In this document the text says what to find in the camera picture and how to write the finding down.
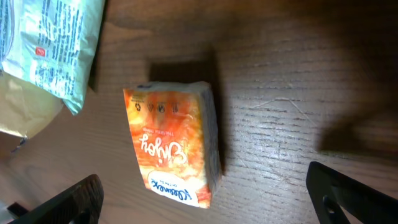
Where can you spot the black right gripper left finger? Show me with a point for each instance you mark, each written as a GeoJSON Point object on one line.
{"type": "Point", "coordinates": [80, 204]}

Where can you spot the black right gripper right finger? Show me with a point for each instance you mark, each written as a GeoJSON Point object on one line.
{"type": "Point", "coordinates": [332, 193]}

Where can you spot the large orange white snack bag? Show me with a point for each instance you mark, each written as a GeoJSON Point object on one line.
{"type": "Point", "coordinates": [25, 111]}

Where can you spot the orange red snack packet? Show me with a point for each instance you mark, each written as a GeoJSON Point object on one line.
{"type": "Point", "coordinates": [174, 132]}

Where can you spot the green snack packet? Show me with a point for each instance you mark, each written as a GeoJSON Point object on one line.
{"type": "Point", "coordinates": [51, 44]}

